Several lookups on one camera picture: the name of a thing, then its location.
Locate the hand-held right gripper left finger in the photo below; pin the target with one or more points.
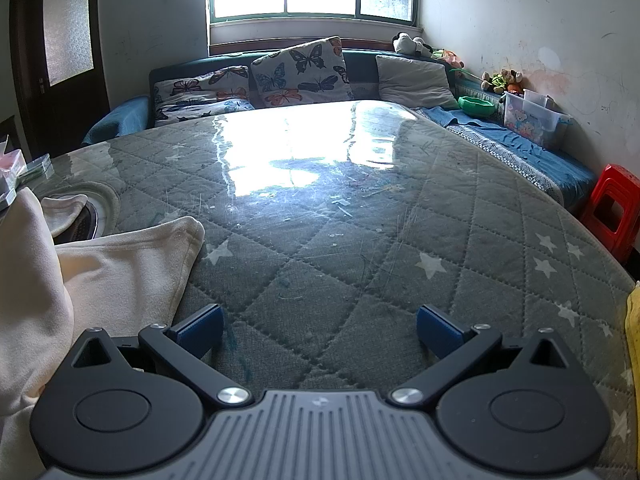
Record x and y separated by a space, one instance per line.
200 327

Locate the blue towel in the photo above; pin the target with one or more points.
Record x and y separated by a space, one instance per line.
450 117

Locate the grey pillow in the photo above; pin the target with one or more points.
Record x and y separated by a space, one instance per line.
412 82

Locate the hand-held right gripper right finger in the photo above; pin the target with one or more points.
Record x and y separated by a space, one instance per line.
440 327

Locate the white flat box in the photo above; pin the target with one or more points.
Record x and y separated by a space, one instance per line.
12 197

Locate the yellow cloth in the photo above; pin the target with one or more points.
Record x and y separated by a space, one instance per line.
634 335

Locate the clear plastic storage box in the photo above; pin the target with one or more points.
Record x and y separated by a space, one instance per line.
535 122

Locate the cream shirt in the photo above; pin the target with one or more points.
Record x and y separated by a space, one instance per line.
100 280

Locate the blue sofa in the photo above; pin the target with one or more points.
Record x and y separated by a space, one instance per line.
362 72

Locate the plastic bag of pink packets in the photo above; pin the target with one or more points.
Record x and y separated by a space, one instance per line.
12 165

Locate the panda plush toy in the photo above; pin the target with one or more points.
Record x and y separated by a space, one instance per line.
410 45

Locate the pink plush toy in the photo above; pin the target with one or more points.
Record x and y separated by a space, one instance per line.
450 57

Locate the grey patterned sofa mat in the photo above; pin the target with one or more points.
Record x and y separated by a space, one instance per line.
505 155

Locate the green bowl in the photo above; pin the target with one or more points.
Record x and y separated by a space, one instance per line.
475 106

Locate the green flat box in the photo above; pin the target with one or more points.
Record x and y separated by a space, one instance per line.
37 170

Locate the dark wooden door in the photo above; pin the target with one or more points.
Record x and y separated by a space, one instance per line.
30 60

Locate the brown plush toy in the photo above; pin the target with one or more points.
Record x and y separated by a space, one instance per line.
510 79

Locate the red plastic stool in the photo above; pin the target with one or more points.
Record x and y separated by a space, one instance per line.
617 185

